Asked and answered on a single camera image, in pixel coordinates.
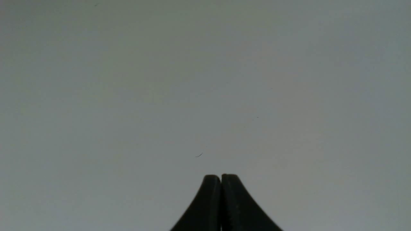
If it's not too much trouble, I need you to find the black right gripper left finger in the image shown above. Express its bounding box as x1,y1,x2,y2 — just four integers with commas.
171,175,221,231

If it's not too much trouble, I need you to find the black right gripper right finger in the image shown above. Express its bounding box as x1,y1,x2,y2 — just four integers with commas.
221,174,282,231

